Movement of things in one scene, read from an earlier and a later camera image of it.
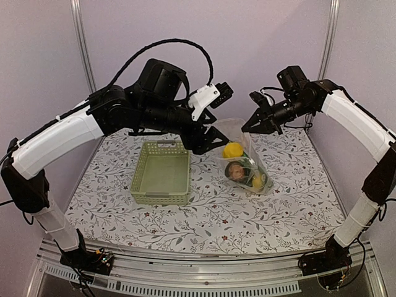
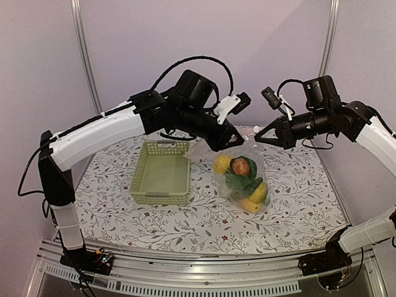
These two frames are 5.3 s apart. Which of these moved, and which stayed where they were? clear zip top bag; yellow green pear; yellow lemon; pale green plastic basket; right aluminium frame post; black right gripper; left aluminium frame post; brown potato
Moved: black right gripper; brown potato; clear zip top bag; yellow lemon; yellow green pear
Stayed: right aluminium frame post; left aluminium frame post; pale green plastic basket
